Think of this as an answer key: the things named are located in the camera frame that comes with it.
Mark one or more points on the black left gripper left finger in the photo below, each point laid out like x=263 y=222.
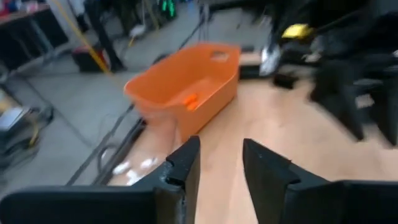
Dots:
x=93 y=207

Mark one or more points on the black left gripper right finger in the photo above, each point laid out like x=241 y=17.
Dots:
x=326 y=205

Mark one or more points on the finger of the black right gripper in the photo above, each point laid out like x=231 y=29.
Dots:
x=390 y=112
x=339 y=90

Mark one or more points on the orange skeleton toy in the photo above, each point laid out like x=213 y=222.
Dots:
x=190 y=99

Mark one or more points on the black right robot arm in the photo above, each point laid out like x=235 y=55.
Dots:
x=335 y=12

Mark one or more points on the clear plastic bin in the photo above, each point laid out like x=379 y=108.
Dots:
x=161 y=137

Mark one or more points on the black red power box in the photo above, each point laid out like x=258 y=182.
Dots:
x=88 y=60

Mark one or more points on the orange plastic bin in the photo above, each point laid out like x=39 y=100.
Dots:
x=174 y=77

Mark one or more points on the black background desk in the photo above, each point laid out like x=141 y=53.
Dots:
x=28 y=37

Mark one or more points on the black computer green lights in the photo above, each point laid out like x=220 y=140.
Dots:
x=168 y=7

